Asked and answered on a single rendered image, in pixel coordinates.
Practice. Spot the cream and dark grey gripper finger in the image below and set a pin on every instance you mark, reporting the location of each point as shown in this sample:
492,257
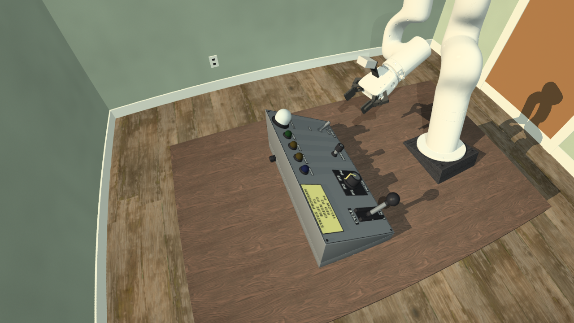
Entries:
351,92
374,102

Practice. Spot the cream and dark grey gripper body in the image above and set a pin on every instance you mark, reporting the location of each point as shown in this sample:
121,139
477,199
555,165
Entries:
376,86

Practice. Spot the grey console housing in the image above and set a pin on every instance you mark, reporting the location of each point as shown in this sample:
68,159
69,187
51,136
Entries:
338,213

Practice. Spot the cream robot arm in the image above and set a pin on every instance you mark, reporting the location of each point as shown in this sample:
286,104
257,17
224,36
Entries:
461,68

